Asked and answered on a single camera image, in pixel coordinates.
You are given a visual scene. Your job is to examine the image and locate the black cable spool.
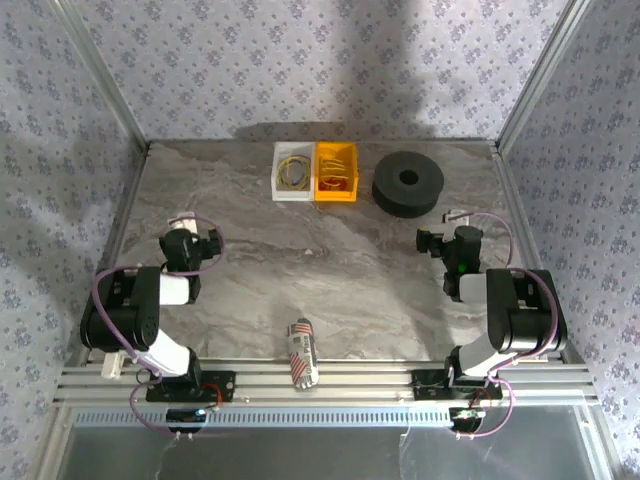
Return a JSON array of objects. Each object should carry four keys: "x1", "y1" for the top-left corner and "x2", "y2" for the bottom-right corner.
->
[{"x1": 372, "y1": 151, "x2": 445, "y2": 220}]

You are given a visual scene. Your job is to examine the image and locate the white plastic bin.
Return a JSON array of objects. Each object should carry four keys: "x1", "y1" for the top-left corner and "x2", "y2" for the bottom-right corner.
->
[{"x1": 271, "y1": 141, "x2": 318, "y2": 202}]

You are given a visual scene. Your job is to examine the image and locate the yellow plastic bin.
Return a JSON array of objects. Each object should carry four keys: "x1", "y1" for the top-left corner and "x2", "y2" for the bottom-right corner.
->
[{"x1": 313, "y1": 142, "x2": 361, "y2": 203}]

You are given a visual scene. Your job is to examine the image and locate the yellow twist ties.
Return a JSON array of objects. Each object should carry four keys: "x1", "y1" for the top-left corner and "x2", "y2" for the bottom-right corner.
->
[{"x1": 319, "y1": 157, "x2": 350, "y2": 177}]

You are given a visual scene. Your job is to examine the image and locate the printed can with flag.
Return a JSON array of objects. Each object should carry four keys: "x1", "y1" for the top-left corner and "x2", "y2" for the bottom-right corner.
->
[{"x1": 285, "y1": 317, "x2": 321, "y2": 390}]

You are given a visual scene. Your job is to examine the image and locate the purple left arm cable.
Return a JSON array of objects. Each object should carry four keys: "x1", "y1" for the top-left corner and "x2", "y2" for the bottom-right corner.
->
[{"x1": 93, "y1": 214, "x2": 226, "y2": 442}]

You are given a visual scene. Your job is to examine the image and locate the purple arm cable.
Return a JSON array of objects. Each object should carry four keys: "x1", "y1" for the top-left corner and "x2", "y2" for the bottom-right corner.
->
[
  {"x1": 93, "y1": 214, "x2": 226, "y2": 442},
  {"x1": 457, "y1": 212, "x2": 561, "y2": 441}
]

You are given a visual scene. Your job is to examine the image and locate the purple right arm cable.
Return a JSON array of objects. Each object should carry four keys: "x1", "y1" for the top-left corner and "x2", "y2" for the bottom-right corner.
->
[{"x1": 457, "y1": 212, "x2": 561, "y2": 441}]

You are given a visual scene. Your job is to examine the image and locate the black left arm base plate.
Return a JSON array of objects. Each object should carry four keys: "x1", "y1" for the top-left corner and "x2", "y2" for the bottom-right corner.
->
[{"x1": 145, "y1": 370, "x2": 237, "y2": 403}]

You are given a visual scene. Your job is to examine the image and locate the white plastic bracket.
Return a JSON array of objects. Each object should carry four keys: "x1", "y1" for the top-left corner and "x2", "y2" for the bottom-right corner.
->
[{"x1": 101, "y1": 352, "x2": 126, "y2": 380}]

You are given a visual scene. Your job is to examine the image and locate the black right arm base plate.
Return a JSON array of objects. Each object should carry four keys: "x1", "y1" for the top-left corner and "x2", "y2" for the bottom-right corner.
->
[{"x1": 410, "y1": 368, "x2": 504, "y2": 401}]

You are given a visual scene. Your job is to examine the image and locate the aluminium front rail frame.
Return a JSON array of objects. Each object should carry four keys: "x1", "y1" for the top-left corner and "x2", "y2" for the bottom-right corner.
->
[{"x1": 52, "y1": 362, "x2": 599, "y2": 406}]

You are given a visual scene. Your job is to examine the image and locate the grey slotted cable duct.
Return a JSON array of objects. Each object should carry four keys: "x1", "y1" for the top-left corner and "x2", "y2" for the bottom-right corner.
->
[{"x1": 72, "y1": 405, "x2": 454, "y2": 430}]

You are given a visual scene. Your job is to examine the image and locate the aluminium left frame post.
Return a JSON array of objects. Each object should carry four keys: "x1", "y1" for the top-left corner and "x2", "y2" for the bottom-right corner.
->
[{"x1": 49, "y1": 0, "x2": 152, "y2": 154}]

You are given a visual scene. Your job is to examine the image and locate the aluminium frame post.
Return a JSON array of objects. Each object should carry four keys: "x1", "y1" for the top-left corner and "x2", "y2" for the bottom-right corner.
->
[
  {"x1": 496, "y1": 0, "x2": 594, "y2": 154},
  {"x1": 49, "y1": 0, "x2": 152, "y2": 154}
]

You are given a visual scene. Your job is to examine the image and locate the aluminium right frame post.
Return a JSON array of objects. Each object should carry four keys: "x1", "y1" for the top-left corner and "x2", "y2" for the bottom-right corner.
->
[{"x1": 496, "y1": 0, "x2": 594, "y2": 154}]

